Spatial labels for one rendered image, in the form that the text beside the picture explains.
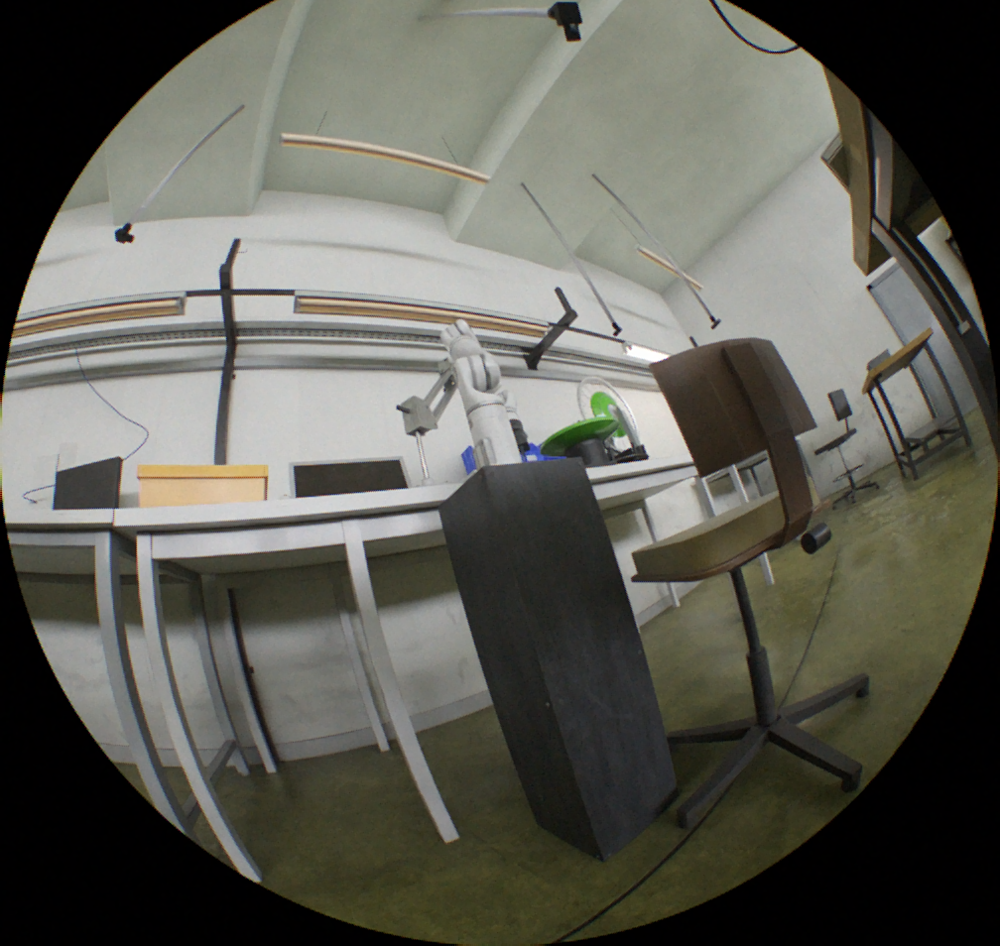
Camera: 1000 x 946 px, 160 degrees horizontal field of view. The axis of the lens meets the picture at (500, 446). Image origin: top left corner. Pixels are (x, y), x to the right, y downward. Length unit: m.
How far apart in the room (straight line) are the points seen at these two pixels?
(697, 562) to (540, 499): 0.30
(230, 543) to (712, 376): 0.99
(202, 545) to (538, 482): 0.74
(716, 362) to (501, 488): 0.42
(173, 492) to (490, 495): 0.72
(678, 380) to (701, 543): 0.26
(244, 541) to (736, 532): 0.96
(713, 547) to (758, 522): 0.11
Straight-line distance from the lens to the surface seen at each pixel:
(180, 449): 2.04
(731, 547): 0.63
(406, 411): 1.01
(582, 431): 1.21
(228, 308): 2.07
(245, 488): 0.91
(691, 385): 0.59
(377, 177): 3.91
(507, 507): 0.60
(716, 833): 0.88
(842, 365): 5.63
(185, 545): 0.90
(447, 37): 3.64
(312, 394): 2.09
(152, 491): 0.95
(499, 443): 0.75
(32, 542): 1.16
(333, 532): 0.86
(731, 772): 0.91
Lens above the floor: 0.66
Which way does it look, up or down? 20 degrees up
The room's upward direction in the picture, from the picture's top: 17 degrees counter-clockwise
